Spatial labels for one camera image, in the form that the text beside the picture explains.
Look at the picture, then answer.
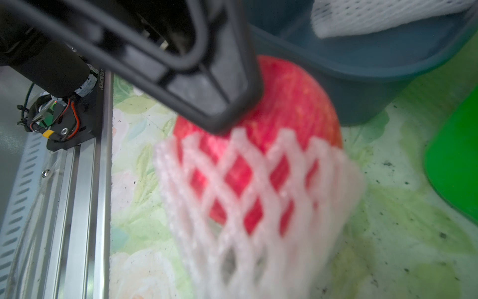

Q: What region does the white foam net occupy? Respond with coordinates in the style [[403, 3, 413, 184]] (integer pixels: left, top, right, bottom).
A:
[[311, 0, 475, 39]]

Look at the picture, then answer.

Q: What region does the aluminium front rail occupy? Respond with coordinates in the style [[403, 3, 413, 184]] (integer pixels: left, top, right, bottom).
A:
[[1, 72, 113, 299]]

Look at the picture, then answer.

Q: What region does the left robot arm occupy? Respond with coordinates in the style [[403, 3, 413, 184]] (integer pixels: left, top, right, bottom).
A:
[[1, 1, 263, 135]]

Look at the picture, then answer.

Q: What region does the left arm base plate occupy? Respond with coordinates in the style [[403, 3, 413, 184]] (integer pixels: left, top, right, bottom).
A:
[[17, 67, 105, 152]]

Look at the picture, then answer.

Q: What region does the bright green plastic basket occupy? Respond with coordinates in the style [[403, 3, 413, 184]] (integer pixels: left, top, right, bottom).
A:
[[424, 89, 478, 224]]

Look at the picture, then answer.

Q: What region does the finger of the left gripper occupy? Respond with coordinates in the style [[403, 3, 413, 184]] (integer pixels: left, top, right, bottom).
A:
[[1, 1, 263, 135]]

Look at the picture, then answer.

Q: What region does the dark teal plastic tub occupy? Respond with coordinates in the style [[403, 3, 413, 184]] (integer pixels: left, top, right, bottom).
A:
[[243, 1, 478, 125]]

